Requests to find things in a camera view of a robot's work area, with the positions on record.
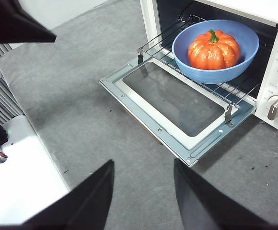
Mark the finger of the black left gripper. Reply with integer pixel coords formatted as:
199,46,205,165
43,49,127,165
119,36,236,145
0,0,58,44

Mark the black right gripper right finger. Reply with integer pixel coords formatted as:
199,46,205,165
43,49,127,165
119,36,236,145
174,158,278,230

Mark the metal wire oven rack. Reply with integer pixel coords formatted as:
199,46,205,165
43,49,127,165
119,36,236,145
138,13,262,125

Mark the white Toshiba toaster oven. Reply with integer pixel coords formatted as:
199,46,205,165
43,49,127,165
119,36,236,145
99,0,278,168

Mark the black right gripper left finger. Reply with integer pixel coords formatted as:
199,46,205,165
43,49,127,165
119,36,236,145
21,159,115,230

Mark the orange pumpkin with green stem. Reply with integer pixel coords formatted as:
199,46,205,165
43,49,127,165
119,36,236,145
187,29,241,70

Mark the blue ribbed bowl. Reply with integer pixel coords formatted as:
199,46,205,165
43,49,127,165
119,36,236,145
172,19,260,84

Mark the glass oven door with handle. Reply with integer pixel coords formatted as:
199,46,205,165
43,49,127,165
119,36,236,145
99,58,258,168

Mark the grey ribbed panel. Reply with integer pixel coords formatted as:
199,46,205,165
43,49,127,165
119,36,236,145
0,43,24,125

